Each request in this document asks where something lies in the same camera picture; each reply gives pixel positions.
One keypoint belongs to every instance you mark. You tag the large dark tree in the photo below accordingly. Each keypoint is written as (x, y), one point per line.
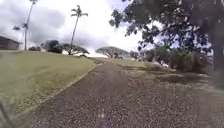
(186, 23)

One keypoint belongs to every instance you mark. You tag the flat-topped tree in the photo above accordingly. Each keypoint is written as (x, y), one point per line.
(77, 49)
(111, 50)

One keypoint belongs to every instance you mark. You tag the dark round tree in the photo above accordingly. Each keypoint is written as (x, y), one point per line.
(51, 46)

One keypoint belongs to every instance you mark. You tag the tall palm tree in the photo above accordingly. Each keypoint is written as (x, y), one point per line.
(76, 26)
(28, 23)

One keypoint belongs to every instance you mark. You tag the bushes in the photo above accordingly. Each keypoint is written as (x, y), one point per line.
(180, 60)

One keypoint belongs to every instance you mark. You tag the dark asphalt path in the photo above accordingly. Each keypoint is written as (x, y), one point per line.
(116, 103)

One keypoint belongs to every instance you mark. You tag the mown grass lawn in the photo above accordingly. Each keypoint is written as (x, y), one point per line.
(33, 73)

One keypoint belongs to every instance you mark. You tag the dark low building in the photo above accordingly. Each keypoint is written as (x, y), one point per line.
(8, 44)

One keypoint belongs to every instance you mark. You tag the rough grass verge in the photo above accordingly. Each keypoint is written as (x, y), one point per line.
(140, 65)

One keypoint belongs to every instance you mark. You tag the small palm tree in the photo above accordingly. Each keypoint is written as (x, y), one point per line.
(16, 28)

